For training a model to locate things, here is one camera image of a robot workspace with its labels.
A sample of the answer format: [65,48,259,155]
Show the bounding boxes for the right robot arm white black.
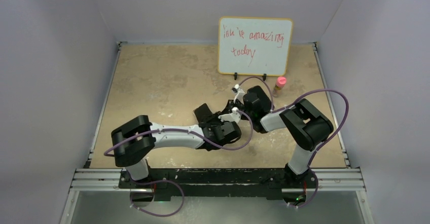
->
[218,90,334,187]

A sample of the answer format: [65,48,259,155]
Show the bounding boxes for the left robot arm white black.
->
[104,115,241,188]

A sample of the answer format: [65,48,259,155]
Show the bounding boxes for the black phone without case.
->
[247,85,272,110]

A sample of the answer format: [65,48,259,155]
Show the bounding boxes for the pink capped small bottle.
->
[272,77,287,97]

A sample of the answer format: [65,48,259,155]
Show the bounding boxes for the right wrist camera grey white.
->
[232,84,245,102]

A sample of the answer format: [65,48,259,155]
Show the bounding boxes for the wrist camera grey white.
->
[218,107,241,123]
[232,84,245,102]

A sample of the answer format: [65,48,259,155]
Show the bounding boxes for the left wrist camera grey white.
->
[218,107,241,123]

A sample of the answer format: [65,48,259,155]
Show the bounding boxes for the white board yellow frame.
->
[218,16,294,77]

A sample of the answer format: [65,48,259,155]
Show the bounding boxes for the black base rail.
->
[118,168,317,204]

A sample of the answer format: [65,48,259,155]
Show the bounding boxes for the aluminium frame rail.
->
[60,168,374,223]

